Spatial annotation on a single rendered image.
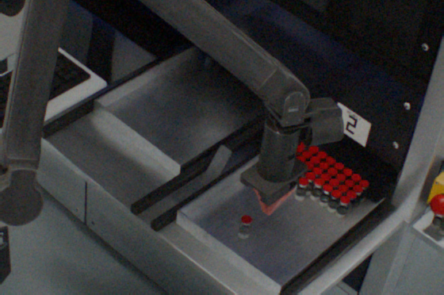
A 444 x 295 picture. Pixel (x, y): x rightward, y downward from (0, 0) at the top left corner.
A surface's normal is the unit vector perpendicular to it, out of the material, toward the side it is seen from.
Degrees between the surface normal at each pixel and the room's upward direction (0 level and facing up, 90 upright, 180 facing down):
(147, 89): 0
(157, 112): 0
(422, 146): 90
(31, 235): 0
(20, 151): 64
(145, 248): 90
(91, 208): 90
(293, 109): 77
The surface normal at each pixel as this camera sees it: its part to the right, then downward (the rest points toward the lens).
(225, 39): 0.39, 0.43
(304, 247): 0.11, -0.75
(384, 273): -0.68, 0.42
